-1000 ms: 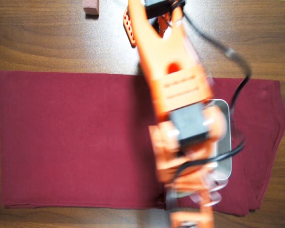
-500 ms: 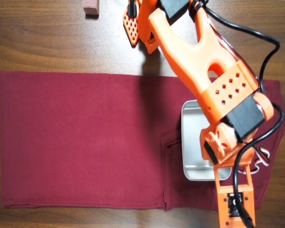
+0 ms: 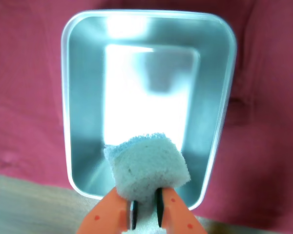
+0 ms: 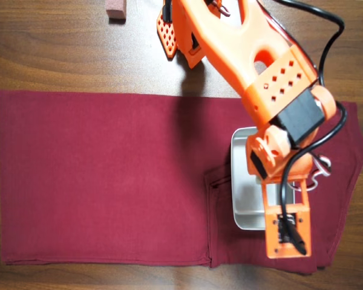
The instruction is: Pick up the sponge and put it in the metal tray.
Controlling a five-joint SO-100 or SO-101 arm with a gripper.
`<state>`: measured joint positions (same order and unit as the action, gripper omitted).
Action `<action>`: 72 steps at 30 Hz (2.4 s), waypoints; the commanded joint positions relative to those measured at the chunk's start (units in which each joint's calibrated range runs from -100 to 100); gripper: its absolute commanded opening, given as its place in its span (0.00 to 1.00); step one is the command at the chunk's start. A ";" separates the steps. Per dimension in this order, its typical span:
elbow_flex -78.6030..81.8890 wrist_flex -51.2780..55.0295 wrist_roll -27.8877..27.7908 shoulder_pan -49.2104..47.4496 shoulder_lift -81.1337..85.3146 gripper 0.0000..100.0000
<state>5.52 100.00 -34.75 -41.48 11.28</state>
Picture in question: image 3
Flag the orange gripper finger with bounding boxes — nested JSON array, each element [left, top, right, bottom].
[[155, 186, 207, 234], [77, 188, 139, 234]]

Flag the beige sponge cube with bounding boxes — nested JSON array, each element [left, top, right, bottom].
[[104, 132, 192, 234]]

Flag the rectangular metal tray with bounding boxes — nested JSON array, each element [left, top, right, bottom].
[[61, 9, 237, 211]]

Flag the dark red cloth trousers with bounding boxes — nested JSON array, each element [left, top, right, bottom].
[[0, 0, 293, 234]]

